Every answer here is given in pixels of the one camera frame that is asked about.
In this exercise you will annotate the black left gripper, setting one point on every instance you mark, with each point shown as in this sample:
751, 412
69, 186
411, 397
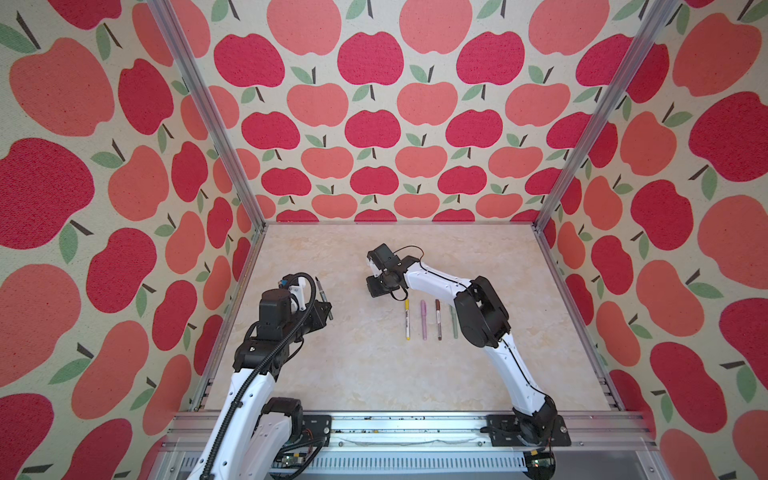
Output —
318, 316

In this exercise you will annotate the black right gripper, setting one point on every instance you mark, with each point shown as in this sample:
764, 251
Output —
372, 290

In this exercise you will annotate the white pen yellow end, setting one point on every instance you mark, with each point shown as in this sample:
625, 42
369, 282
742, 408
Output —
407, 318

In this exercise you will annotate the pink pen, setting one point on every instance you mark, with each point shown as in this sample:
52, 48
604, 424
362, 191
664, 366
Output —
424, 319

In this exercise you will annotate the white pen brown end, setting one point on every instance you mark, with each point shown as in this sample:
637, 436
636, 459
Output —
438, 319

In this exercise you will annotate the light green pen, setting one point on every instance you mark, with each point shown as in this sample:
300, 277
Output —
454, 322

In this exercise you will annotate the dark green pen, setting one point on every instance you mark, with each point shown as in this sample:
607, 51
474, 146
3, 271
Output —
324, 298

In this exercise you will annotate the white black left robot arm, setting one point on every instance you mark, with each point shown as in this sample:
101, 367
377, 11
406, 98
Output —
258, 435

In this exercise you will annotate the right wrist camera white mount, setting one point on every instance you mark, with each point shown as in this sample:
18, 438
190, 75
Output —
375, 263

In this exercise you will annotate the aluminium front rail base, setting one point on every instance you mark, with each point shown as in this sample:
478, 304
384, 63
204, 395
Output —
453, 445

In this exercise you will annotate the aluminium left rear corner post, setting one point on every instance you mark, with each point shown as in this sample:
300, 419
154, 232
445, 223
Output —
173, 34

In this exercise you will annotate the aluminium corner post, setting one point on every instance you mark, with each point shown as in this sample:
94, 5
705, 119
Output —
173, 34
651, 26

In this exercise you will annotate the aluminium right rear corner post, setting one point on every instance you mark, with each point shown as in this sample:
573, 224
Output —
651, 26

